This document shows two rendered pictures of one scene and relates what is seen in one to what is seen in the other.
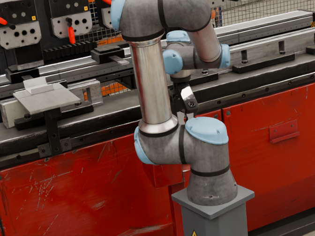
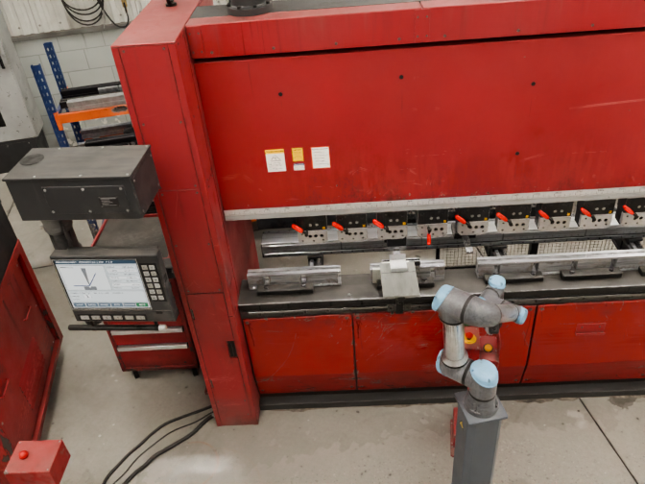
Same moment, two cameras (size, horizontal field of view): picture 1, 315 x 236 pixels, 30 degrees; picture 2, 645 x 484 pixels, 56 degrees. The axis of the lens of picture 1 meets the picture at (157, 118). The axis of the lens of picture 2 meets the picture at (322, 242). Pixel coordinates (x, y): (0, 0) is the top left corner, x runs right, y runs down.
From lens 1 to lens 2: 145 cm
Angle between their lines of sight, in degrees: 28
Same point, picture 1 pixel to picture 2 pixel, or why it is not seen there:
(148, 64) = (451, 333)
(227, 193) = (487, 413)
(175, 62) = not seen: hidden behind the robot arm
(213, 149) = (483, 389)
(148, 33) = (452, 323)
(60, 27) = (422, 230)
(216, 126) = (489, 375)
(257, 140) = (563, 330)
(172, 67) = not seen: hidden behind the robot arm
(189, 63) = not seen: hidden behind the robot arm
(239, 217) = (492, 426)
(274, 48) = (606, 262)
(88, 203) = (415, 343)
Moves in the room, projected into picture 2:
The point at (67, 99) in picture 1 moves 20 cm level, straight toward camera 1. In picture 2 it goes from (411, 291) to (405, 319)
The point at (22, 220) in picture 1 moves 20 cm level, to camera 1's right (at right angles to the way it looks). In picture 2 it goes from (368, 343) to (402, 351)
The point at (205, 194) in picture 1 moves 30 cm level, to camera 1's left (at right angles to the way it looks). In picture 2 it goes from (472, 408) to (405, 390)
